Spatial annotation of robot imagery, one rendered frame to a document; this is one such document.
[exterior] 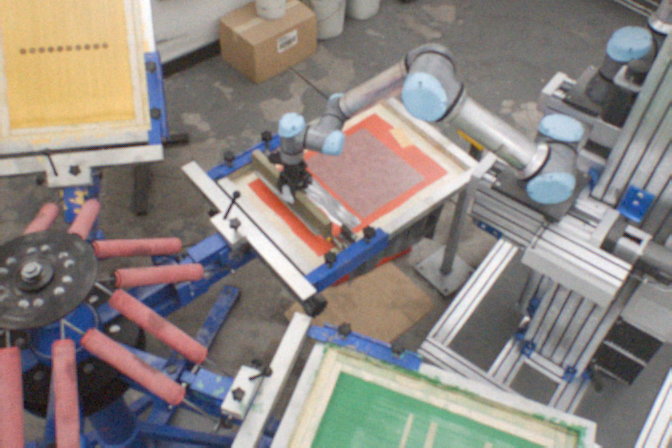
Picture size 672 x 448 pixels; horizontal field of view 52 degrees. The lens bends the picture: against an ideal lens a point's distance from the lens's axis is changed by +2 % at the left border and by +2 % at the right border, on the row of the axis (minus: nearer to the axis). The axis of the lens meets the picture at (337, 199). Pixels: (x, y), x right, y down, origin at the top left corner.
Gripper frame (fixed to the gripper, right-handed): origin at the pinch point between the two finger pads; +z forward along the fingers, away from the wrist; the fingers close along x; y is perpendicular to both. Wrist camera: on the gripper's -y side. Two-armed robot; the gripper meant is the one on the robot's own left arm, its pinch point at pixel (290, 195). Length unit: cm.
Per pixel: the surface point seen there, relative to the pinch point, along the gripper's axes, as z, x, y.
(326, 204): 9.3, 11.7, 4.5
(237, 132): 105, 58, -133
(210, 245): 1.3, -31.5, 0.0
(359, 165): 10.1, 33.4, -2.9
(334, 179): 10.0, 21.8, -3.3
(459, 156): 7, 63, 19
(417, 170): 10, 48, 12
